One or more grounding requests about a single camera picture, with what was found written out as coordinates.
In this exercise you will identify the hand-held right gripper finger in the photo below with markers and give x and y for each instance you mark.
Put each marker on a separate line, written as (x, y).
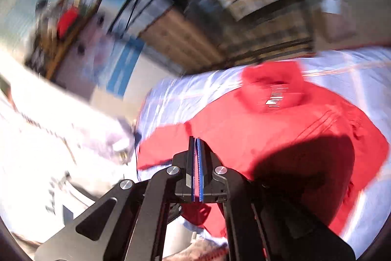
(200, 170)
(192, 170)

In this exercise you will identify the cardboard box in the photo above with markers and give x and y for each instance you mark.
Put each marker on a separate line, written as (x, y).
(334, 22)

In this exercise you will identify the cluttered shelf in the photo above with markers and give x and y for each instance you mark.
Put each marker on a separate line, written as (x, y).
(76, 4)

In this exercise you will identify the red jacket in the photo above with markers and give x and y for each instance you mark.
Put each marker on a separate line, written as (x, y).
(275, 126)

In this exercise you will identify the blue and white poster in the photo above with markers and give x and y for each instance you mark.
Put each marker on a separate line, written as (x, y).
(123, 68)

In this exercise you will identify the black iron railing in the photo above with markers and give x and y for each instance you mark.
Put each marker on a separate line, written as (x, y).
(268, 40)

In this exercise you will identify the white round printed stand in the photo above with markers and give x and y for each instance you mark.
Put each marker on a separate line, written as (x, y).
(33, 187)

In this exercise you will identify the floral cushion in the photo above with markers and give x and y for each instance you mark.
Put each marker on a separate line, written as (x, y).
(198, 250)

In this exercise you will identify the wooden cabinet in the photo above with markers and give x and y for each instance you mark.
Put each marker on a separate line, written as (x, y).
(183, 37)

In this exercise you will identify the blue checked bedsheet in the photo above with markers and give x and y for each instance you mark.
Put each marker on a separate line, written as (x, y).
(189, 86)

